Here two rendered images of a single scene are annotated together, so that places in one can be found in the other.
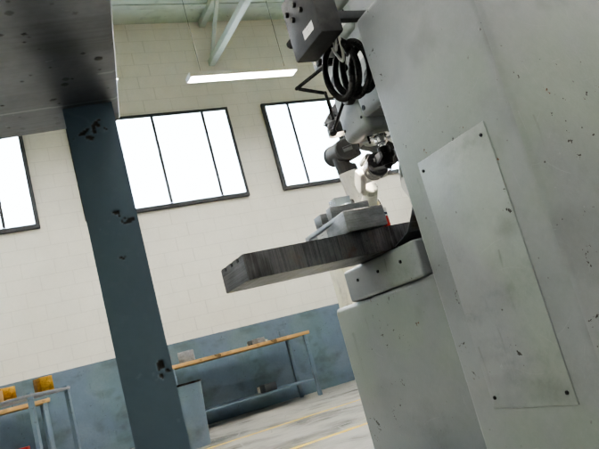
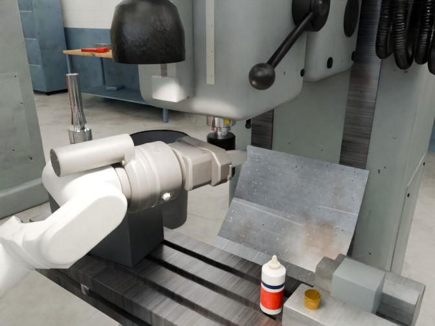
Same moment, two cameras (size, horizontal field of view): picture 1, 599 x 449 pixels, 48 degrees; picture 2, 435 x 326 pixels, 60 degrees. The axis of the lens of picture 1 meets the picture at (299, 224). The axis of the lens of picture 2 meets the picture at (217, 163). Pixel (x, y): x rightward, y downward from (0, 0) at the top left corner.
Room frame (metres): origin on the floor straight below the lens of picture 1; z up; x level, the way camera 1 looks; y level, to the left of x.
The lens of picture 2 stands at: (2.68, 0.14, 1.44)
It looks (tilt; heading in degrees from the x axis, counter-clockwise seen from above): 21 degrees down; 241
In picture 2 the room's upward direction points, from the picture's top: straight up
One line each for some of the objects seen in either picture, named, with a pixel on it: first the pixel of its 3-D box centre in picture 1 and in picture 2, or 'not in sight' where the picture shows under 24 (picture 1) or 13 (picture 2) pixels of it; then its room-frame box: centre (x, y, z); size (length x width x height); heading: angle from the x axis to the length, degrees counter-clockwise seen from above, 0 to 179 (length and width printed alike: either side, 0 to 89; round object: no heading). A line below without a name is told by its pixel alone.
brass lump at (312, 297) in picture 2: not in sight; (312, 299); (2.36, -0.17, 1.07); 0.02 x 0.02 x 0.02
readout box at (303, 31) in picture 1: (308, 18); not in sight; (1.97, -0.20, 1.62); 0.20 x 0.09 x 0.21; 26
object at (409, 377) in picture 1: (445, 365); not in sight; (2.41, -0.36, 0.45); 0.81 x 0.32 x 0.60; 26
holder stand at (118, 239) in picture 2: not in sight; (105, 202); (2.53, -0.64, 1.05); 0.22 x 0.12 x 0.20; 125
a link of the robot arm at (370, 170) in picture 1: (379, 163); (175, 169); (2.48, -0.35, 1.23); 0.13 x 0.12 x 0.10; 101
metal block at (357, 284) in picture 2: (340, 207); (356, 290); (2.29, -0.15, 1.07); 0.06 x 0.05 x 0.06; 113
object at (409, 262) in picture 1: (419, 265); not in sight; (2.39, -0.37, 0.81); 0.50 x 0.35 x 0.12; 26
